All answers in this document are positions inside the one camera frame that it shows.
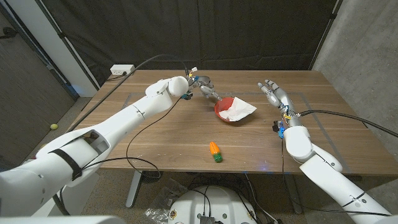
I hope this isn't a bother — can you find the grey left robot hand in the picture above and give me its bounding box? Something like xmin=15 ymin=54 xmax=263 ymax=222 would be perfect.
xmin=186 ymin=75 xmax=223 ymax=102

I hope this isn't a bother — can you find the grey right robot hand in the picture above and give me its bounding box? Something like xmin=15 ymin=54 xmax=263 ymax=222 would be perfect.
xmin=257 ymin=79 xmax=297 ymax=118

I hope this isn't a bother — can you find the red plastic bowl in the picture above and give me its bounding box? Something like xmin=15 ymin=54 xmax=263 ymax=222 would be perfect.
xmin=213 ymin=96 xmax=254 ymax=123

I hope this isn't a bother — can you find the white paper napkin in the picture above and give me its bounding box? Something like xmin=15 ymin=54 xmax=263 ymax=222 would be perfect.
xmin=226 ymin=96 xmax=258 ymax=122

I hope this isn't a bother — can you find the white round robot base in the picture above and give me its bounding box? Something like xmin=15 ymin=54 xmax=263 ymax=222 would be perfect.
xmin=167 ymin=185 xmax=258 ymax=224

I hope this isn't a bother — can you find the orange green toy carrot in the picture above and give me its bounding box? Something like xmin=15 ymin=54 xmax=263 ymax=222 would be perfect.
xmin=209 ymin=141 xmax=223 ymax=164

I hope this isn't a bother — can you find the black fabric backdrop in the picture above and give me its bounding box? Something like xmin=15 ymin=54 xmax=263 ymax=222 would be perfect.
xmin=40 ymin=0 xmax=340 ymax=87

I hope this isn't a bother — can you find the white power strip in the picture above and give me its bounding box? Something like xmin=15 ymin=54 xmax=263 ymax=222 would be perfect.
xmin=109 ymin=64 xmax=136 ymax=77

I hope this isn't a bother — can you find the black backdrop stand pole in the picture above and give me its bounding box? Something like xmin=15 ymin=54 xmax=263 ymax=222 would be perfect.
xmin=34 ymin=0 xmax=101 ymax=91
xmin=308 ymin=0 xmax=344 ymax=71

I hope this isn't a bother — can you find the grey metal table leg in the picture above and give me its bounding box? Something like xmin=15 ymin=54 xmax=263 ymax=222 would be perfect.
xmin=125 ymin=170 xmax=142 ymax=208
xmin=284 ymin=174 xmax=304 ymax=215

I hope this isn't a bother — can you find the clear plastic bag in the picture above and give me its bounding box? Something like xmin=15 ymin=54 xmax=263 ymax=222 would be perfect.
xmin=143 ymin=179 xmax=187 ymax=223

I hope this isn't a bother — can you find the blue black right wrist camera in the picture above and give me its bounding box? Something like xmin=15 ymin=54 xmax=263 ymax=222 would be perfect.
xmin=272 ymin=119 xmax=285 ymax=139

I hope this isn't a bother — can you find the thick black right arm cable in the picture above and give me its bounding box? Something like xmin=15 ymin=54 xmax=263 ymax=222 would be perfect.
xmin=295 ymin=109 xmax=398 ymax=139

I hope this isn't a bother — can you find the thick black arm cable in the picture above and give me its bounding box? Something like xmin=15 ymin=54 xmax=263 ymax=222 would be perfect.
xmin=67 ymin=54 xmax=190 ymax=133
xmin=295 ymin=109 xmax=398 ymax=139

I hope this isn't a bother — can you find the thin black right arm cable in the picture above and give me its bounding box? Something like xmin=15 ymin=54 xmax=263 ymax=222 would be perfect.
xmin=280 ymin=136 xmax=392 ymax=217

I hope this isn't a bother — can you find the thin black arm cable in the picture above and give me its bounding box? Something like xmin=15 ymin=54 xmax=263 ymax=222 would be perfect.
xmin=81 ymin=96 xmax=183 ymax=180
xmin=280 ymin=136 xmax=392 ymax=217

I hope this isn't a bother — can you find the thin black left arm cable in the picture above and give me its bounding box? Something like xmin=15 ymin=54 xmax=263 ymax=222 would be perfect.
xmin=81 ymin=96 xmax=183 ymax=180

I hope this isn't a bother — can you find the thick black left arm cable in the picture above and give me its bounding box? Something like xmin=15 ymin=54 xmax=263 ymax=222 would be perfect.
xmin=67 ymin=54 xmax=190 ymax=133

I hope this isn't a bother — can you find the black base plug cable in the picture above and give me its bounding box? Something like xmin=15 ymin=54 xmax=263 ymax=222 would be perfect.
xmin=189 ymin=185 xmax=213 ymax=216

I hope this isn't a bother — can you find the black door handle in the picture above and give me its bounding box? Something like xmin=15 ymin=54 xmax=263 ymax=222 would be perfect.
xmin=0 ymin=27 xmax=18 ymax=40

